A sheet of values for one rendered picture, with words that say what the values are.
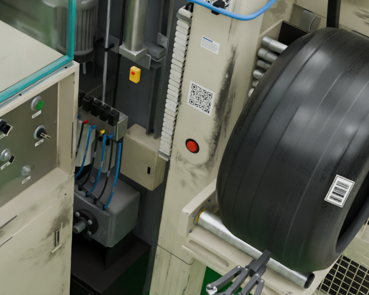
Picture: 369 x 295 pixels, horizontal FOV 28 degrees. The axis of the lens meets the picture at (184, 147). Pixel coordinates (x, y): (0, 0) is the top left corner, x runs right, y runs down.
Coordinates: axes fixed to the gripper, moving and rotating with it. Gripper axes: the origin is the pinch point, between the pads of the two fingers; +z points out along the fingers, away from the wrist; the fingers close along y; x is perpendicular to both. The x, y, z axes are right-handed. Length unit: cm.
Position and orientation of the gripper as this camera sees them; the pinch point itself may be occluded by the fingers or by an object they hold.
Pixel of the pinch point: (260, 263)
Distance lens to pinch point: 173.2
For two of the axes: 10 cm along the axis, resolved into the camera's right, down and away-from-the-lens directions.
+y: -8.1, -4.5, 3.7
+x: -0.5, 6.8, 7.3
